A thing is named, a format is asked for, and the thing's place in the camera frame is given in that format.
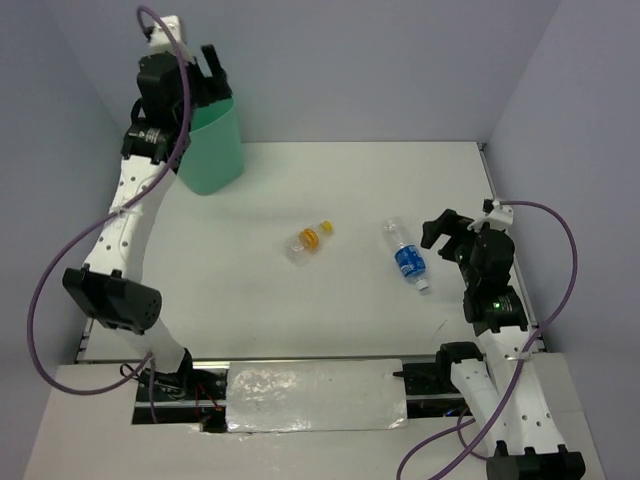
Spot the yellow cap orange label bottle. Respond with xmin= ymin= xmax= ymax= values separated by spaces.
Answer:
xmin=284 ymin=220 xmax=334 ymax=266

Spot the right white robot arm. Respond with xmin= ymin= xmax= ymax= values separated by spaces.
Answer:
xmin=421 ymin=202 xmax=586 ymax=479

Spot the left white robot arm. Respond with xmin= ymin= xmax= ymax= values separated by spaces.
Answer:
xmin=62 ymin=45 xmax=232 ymax=399

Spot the green plastic bin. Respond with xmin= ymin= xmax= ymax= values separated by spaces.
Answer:
xmin=178 ymin=97 xmax=244 ymax=196

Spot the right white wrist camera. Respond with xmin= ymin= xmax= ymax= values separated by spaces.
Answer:
xmin=467 ymin=199 xmax=514 ymax=232

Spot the silver foil sheet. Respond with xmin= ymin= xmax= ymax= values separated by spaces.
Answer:
xmin=226 ymin=359 xmax=408 ymax=433

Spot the blue label clear bottle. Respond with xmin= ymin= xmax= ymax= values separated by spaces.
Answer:
xmin=382 ymin=218 xmax=429 ymax=292

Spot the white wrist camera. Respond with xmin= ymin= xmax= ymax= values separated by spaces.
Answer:
xmin=144 ymin=15 xmax=194 ymax=63
xmin=467 ymin=199 xmax=514 ymax=232

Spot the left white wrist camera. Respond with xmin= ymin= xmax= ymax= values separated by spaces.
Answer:
xmin=144 ymin=15 xmax=194 ymax=63

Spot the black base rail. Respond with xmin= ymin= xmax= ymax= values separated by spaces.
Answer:
xmin=132 ymin=356 xmax=465 ymax=434

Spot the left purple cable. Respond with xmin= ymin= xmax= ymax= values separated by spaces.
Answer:
xmin=27 ymin=4 xmax=194 ymax=424

